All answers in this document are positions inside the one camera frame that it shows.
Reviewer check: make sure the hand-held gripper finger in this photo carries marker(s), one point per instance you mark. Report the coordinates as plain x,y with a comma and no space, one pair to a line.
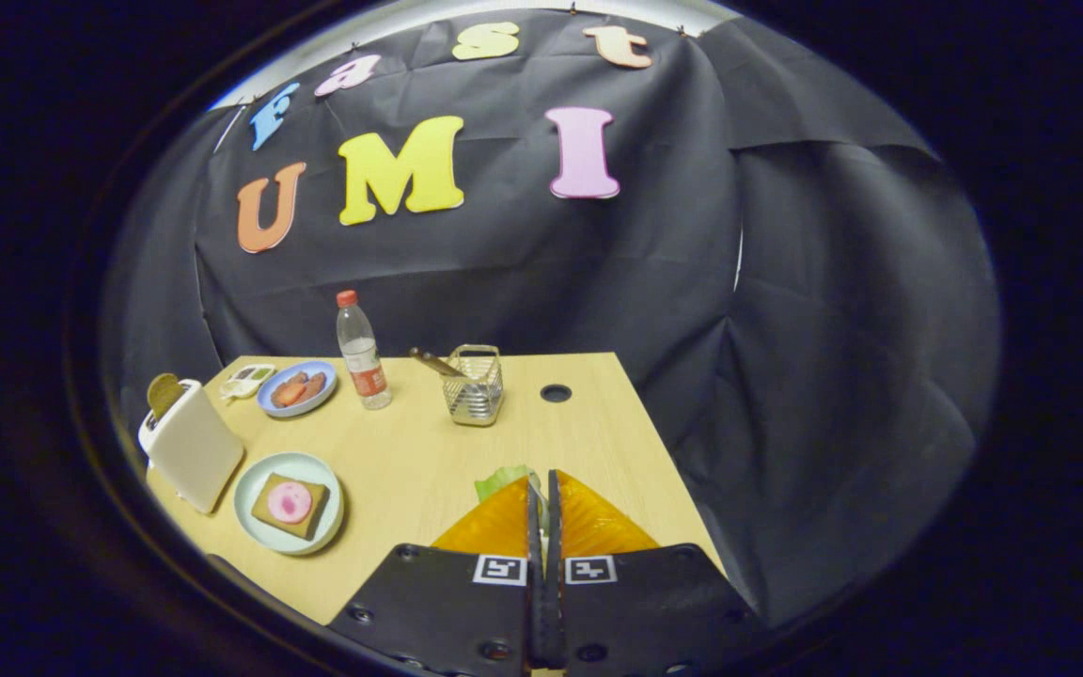
535,602
556,602

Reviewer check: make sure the green lettuce leaf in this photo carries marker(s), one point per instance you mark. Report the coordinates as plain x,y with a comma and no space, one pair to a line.
499,481

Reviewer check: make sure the toasted bread slice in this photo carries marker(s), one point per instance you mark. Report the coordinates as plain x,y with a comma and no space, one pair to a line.
164,393

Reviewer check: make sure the pink ham slice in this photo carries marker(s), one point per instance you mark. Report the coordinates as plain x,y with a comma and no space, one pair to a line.
290,502

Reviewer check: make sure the square brown toast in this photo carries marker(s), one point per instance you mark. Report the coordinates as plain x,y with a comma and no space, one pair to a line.
264,512

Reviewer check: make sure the light green plate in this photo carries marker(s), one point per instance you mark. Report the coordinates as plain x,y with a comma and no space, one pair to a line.
255,527

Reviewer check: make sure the clear plastic water bottle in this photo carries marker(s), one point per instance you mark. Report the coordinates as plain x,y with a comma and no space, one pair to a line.
365,367

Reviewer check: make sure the brown meat patty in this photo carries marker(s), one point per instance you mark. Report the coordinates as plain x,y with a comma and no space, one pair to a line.
290,377
316,384

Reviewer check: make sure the red tomato slice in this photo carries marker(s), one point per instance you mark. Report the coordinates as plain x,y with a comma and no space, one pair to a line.
290,394

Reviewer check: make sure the black backdrop cloth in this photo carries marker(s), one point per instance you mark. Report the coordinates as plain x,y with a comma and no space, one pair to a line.
523,273

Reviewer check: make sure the blue plate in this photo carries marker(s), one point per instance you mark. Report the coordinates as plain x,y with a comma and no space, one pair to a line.
269,404

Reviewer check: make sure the white divided seasoning tray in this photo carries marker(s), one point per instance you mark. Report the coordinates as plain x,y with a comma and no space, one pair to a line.
245,378

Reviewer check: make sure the white toaster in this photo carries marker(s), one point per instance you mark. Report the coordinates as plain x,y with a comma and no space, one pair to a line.
198,451

